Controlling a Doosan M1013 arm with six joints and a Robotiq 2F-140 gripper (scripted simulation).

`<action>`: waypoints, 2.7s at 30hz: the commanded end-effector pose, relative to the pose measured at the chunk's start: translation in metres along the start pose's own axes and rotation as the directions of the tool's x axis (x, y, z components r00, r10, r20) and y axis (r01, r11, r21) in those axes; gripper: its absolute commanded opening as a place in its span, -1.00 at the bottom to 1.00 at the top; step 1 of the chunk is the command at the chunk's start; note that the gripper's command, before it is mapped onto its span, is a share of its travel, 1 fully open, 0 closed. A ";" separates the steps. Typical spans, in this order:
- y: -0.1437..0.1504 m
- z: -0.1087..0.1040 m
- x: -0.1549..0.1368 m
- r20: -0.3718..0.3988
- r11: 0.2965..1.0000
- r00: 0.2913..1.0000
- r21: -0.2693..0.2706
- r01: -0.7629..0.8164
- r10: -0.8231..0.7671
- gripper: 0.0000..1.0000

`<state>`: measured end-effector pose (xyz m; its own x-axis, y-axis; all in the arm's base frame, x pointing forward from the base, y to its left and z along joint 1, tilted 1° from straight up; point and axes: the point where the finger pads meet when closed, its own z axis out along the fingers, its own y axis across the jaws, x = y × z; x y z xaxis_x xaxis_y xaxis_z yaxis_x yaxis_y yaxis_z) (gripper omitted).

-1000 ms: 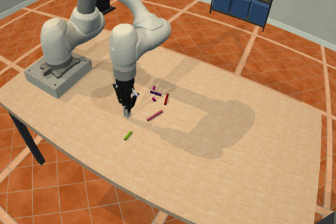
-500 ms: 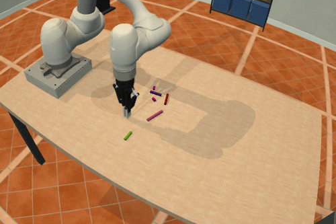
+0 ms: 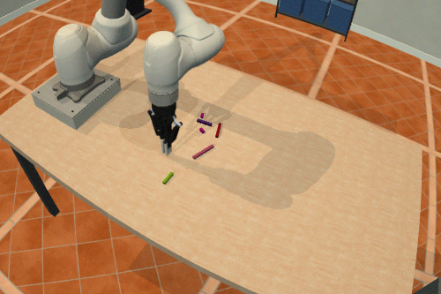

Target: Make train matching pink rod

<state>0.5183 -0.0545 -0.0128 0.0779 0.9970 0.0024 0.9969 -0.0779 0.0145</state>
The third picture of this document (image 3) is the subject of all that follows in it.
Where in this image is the purple rod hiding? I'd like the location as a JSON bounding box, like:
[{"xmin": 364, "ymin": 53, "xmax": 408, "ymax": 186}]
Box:
[{"xmin": 197, "ymin": 118, "xmax": 213, "ymax": 126}]

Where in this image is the lime green rod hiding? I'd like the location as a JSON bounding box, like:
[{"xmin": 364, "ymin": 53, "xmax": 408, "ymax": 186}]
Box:
[{"xmin": 162, "ymin": 172, "xmax": 174, "ymax": 184}]

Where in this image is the pink rod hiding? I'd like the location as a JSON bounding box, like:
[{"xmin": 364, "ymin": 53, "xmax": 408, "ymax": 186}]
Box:
[{"xmin": 192, "ymin": 144, "xmax": 214, "ymax": 160}]

